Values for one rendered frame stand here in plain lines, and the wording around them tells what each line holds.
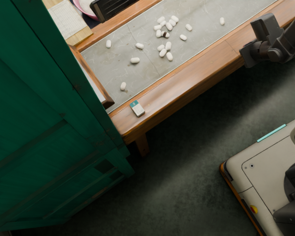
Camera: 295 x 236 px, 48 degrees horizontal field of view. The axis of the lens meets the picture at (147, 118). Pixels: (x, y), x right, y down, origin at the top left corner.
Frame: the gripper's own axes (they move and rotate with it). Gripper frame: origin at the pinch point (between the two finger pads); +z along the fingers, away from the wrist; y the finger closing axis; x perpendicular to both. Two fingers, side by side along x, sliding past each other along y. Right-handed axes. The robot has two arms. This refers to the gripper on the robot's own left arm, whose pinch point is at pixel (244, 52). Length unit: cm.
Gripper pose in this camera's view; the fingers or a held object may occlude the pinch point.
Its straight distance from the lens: 117.0
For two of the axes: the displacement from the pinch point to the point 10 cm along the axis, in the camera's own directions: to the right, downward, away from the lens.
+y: -8.6, 5.0, -1.0
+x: 4.7, 8.5, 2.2
